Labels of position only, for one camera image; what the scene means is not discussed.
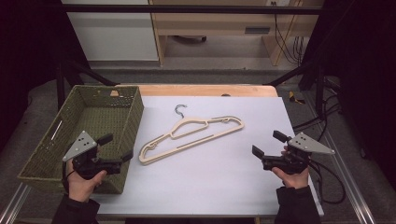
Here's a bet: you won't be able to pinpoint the white cabinet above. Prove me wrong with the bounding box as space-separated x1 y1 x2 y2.
61 0 160 63

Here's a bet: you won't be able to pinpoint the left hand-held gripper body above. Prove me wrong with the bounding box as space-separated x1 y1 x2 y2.
62 130 125 181

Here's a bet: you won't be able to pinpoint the beige clothes hanger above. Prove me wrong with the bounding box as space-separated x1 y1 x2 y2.
138 104 246 166

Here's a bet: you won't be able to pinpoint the black floor cables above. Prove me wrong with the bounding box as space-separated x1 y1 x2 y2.
292 77 342 132

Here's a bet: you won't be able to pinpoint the black metal stand leg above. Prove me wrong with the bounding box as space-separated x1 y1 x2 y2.
262 60 325 116
55 59 118 110

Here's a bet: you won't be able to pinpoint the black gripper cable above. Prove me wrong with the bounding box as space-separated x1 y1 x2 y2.
307 158 347 205
61 161 71 195

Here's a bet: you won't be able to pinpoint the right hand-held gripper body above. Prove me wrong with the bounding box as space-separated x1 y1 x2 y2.
262 132 336 175

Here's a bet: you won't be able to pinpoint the aluminium rail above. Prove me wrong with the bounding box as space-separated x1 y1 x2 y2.
303 92 377 224
0 183 32 224

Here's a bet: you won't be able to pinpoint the black metal crossbar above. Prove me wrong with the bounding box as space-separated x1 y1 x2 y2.
60 4 323 15

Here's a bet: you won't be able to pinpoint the white table sheet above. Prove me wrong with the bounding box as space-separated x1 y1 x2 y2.
92 95 325 217

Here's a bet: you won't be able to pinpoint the black hanging cables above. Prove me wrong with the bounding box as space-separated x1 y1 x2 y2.
274 13 304 66

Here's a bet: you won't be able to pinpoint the dark curtain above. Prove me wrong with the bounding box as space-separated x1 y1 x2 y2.
0 0 92 150
298 0 396 188

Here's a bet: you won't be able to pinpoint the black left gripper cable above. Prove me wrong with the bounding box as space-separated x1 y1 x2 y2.
61 161 71 195

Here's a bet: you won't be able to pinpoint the wooden desk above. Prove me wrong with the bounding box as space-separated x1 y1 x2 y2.
148 0 325 67

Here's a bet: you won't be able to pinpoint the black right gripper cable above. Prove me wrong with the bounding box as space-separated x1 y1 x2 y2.
307 158 347 205

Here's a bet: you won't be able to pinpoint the person's right hand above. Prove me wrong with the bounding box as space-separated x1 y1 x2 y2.
271 166 311 190

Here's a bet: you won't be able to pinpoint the person's left hand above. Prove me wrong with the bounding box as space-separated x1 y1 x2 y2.
65 161 108 203

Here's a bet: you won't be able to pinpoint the green woven basket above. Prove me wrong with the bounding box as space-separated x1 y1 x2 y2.
17 84 145 195

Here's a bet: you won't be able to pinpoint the yellow and black tool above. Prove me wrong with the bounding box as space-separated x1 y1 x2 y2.
288 91 306 105

